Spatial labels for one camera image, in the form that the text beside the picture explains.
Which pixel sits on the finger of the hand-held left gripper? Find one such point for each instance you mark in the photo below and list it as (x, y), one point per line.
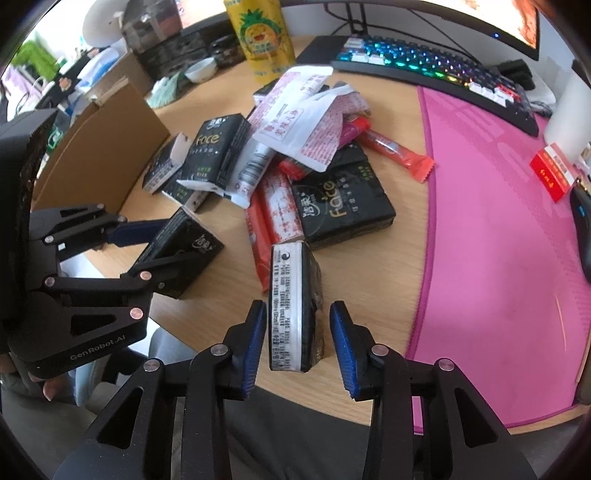
(136, 233)
(152, 272)

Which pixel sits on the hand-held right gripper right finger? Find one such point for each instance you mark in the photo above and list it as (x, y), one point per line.
(344, 355)

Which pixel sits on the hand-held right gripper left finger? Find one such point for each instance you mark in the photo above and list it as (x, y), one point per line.
(251, 353)

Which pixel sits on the black tissue pack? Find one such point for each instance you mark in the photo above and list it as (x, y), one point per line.
(264, 91)
(194, 249)
(191, 197)
(217, 147)
(161, 168)
(295, 314)
(344, 205)

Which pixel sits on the cardboard box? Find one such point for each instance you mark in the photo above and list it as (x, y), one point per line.
(111, 134)

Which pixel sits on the red snack bar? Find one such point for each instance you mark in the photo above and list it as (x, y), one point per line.
(258, 249)
(295, 168)

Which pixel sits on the person's left hand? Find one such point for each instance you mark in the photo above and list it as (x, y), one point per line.
(55, 390)

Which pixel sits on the person's grey trousers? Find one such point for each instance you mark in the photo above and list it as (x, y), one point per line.
(300, 438)

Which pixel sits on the green plants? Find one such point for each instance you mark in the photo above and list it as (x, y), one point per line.
(34, 60)

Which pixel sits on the red and white sachet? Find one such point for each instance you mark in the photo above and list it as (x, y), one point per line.
(282, 210)

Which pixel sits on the green cloth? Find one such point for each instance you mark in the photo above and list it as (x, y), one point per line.
(168, 91)

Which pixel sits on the white cup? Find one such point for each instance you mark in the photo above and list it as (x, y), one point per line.
(200, 71)

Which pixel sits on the pink desk mat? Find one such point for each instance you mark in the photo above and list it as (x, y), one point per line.
(489, 258)

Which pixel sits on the white round object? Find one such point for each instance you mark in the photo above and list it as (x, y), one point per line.
(104, 23)

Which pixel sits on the black storage drawers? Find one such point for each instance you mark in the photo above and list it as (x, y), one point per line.
(161, 44)

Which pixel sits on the black jar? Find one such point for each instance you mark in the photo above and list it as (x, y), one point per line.
(227, 51)

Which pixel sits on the orange-red snack bar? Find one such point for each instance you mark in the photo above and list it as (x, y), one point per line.
(397, 151)

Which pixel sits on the magenta snack wrapper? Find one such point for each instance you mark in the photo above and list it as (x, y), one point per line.
(352, 131)

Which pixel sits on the yellow pineapple drink can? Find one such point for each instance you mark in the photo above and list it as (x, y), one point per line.
(261, 37)

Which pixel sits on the black monitor stand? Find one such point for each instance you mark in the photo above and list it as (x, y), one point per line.
(318, 50)

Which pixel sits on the black mouse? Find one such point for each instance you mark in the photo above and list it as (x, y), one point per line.
(582, 221)

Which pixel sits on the red box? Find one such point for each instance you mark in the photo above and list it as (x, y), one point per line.
(554, 173)

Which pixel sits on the backlit black keyboard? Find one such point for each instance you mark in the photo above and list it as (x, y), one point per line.
(438, 78)

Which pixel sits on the curved black monitor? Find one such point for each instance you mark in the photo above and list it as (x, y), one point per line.
(526, 23)

